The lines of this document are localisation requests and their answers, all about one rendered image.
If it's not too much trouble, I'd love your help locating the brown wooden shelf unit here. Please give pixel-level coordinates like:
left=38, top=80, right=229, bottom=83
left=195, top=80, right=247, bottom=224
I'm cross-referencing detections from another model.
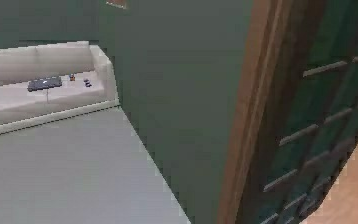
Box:
left=216, top=0, right=358, bottom=224

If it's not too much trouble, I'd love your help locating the white sofa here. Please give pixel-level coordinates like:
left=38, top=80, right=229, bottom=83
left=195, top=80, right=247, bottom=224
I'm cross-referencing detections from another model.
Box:
left=0, top=40, right=121, bottom=139

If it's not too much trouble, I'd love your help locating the dark grey laptop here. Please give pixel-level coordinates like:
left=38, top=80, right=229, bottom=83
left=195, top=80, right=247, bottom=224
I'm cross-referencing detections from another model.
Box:
left=27, top=75, right=63, bottom=93

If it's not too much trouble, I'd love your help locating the framed wall picture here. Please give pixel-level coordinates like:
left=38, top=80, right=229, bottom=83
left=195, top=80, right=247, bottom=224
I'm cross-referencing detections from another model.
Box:
left=105, top=0, right=128, bottom=10

